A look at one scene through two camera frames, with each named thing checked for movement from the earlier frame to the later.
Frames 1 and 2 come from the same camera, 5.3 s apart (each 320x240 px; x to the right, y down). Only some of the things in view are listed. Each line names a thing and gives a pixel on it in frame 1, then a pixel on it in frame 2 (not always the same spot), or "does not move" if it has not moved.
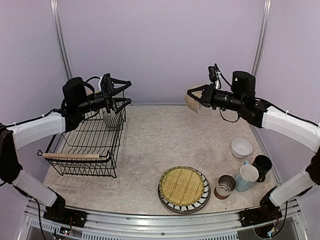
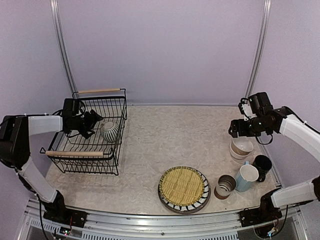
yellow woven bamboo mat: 181,185 does not move
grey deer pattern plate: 186,208 does not move
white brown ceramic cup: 226,184 does not move
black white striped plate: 195,206 does not move
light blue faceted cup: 248,173 does not move
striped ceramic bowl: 112,120 to 109,131
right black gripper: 207,97 to 242,131
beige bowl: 192,103 to 242,145
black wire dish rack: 90,150 does not move
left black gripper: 108,95 to 95,116
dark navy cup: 263,164 does not move
